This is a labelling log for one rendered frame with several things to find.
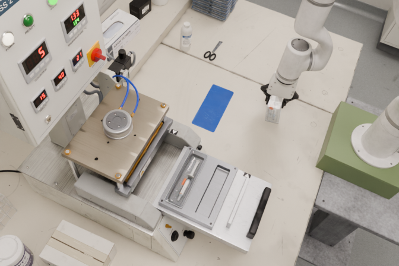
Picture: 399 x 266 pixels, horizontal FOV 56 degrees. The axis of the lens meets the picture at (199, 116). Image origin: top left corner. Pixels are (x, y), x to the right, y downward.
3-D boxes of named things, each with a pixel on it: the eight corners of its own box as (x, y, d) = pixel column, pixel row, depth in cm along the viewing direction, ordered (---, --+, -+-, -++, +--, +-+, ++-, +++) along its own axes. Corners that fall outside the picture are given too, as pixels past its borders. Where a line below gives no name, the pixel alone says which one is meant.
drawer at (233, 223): (151, 210, 109) (151, 199, 103) (183, 151, 122) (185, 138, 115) (245, 255, 105) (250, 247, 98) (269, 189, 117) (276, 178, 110)
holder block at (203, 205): (158, 205, 107) (158, 201, 104) (188, 149, 118) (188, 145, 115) (211, 230, 104) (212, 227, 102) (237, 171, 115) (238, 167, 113)
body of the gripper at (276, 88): (301, 70, 139) (293, 89, 148) (274, 63, 140) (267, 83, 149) (300, 85, 135) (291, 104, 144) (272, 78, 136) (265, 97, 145)
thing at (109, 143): (48, 160, 106) (36, 135, 95) (108, 84, 123) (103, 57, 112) (123, 195, 102) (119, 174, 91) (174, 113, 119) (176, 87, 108)
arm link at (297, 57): (300, 62, 139) (275, 61, 138) (312, 36, 128) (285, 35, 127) (304, 80, 134) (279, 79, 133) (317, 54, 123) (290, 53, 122)
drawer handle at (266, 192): (245, 236, 104) (248, 231, 100) (262, 190, 112) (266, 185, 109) (252, 240, 103) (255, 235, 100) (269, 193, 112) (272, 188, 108)
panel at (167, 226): (179, 256, 120) (156, 229, 107) (215, 179, 136) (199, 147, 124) (184, 258, 119) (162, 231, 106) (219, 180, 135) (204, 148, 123)
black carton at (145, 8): (129, 15, 176) (128, 3, 170) (141, 5, 180) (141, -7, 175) (139, 20, 174) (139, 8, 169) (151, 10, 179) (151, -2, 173)
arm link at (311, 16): (354, -13, 113) (319, 59, 138) (302, -16, 112) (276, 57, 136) (363, 6, 108) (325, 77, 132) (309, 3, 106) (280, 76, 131)
